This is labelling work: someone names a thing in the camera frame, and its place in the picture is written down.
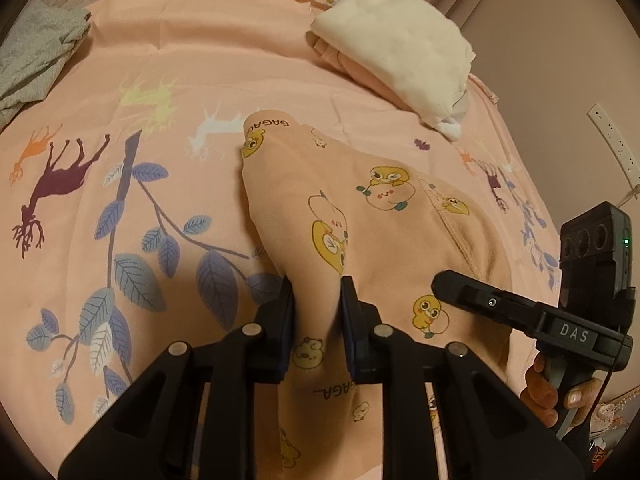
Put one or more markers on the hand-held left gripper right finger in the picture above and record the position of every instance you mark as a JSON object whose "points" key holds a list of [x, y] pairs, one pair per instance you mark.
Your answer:
{"points": [[348, 325]]}

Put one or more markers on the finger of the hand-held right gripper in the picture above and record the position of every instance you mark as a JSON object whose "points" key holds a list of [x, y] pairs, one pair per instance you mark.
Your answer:
{"points": [[480, 300]]}

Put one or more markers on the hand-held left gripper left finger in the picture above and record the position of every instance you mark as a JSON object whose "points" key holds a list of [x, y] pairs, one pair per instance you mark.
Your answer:
{"points": [[286, 320]]}

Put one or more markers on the pink cartoon print garment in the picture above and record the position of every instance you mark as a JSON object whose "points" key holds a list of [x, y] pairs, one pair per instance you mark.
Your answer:
{"points": [[370, 220]]}

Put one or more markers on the person's right hand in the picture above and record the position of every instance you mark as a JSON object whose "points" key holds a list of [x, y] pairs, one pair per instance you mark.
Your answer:
{"points": [[542, 390]]}

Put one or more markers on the white sneaker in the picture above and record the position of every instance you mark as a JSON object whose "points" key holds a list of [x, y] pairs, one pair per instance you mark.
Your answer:
{"points": [[612, 415]]}

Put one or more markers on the white power strip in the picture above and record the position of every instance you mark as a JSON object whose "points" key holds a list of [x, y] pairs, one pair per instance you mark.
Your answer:
{"points": [[615, 140]]}

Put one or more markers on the pink deer print bed sheet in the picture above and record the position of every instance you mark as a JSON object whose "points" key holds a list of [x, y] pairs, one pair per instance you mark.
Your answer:
{"points": [[160, 200]]}

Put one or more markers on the white fleece folded garment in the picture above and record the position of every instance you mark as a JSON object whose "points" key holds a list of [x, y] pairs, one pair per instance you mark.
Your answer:
{"points": [[400, 45]]}

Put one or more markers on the grey crumpled cloth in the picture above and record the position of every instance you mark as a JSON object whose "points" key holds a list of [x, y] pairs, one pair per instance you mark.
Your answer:
{"points": [[35, 55]]}

